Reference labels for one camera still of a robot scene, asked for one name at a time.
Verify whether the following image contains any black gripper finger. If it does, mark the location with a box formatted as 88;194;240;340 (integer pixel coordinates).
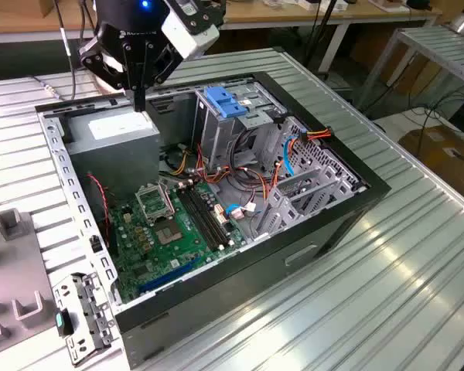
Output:
138;43;186;113
79;38;140;113

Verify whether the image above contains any orange red yellow power wire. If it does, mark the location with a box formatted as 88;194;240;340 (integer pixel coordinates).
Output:
299;129;334;145

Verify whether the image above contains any grey metal disk bay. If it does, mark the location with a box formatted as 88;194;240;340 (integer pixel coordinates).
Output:
254;115;368;240

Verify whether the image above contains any blue plastic drive latch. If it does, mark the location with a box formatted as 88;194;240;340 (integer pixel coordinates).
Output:
203;87;248;120

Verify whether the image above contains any grey optical drive cage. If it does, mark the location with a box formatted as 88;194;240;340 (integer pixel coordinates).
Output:
191;79;291;175

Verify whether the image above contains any grey power supply unit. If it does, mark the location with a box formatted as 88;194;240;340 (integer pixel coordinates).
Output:
63;107;162;198

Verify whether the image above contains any long wooden desk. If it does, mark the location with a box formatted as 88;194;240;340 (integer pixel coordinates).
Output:
0;0;442;44

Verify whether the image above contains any black case fan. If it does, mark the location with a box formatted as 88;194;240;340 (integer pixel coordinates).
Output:
83;175;119;258

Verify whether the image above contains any metal socket cover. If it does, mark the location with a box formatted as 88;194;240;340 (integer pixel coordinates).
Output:
135;184;176;225

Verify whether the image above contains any black stand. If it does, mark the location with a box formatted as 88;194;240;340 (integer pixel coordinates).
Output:
303;0;339;80

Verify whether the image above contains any black RAM slot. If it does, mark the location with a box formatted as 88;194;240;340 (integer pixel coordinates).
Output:
177;187;220;250
188;184;231;247
193;182;236;245
183;185;226;249

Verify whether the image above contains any CPU socket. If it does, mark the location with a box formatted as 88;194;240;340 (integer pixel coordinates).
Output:
153;219;183;247

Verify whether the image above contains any green motherboard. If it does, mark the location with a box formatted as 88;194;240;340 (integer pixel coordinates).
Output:
110;181;248;305

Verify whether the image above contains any blue expansion slot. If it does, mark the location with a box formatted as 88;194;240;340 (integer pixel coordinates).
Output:
138;260;198;297

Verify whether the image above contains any grey parts rack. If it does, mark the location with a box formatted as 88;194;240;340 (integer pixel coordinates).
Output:
0;207;57;359

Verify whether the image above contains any black open PC case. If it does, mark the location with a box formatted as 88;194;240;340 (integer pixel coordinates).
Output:
34;70;392;370

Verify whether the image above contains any black clip with teal stripe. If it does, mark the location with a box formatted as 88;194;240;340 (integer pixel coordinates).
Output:
55;308;75;338

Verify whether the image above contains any brown cardboard box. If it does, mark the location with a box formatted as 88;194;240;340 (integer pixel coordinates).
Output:
397;125;464;186

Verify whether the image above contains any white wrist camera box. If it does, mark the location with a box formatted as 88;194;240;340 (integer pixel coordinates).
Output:
161;0;220;61

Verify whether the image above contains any grey cable with metal plug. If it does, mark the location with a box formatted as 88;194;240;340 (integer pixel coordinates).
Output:
32;76;65;100

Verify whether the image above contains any yellow black wire bundle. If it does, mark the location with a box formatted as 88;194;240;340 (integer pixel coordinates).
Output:
159;142;197;175

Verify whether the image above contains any orange black wire bundle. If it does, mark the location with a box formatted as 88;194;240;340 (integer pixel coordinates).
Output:
195;145;279;202

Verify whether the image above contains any red black fan wire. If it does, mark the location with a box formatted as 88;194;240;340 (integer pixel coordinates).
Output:
87;173;112;248

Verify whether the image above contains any wire locking lever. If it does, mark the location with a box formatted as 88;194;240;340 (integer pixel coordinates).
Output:
160;180;176;217

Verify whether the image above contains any blue data wire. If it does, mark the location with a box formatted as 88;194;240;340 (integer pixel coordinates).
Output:
283;129;309;177

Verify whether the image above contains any short blue wire white plug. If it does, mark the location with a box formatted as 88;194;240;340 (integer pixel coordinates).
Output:
223;203;261;222

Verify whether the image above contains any grey rear slot bracket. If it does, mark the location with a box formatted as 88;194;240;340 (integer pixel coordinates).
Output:
52;271;117;368

